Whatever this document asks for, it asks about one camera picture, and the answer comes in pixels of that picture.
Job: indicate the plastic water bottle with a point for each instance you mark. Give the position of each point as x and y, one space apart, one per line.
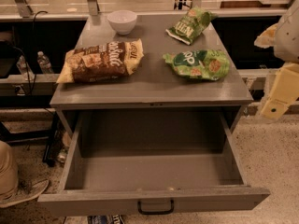
44 63

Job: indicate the black drawer handle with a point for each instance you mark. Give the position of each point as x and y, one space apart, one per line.
153 209

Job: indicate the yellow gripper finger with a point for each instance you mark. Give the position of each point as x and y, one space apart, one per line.
283 93

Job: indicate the grey sneaker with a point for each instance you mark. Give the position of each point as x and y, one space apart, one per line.
25 192

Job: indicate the grey cabinet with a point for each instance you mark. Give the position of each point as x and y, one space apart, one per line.
153 84

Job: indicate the white bowl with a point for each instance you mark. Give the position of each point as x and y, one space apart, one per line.
122 21

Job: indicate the person's tan trouser leg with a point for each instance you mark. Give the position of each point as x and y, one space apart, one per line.
8 171

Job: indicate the green snack bag upper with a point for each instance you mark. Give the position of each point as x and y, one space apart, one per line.
191 25

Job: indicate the grey top drawer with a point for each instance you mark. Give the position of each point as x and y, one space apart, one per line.
120 157

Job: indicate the blue snack bag on floor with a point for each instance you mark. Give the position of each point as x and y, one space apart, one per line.
114 219

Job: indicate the green chip bag lower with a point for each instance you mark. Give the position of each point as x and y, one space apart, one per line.
206 64

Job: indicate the brown yellow chip bag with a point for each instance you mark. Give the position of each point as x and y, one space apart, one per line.
111 60

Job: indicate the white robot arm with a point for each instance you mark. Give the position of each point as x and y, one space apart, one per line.
286 45

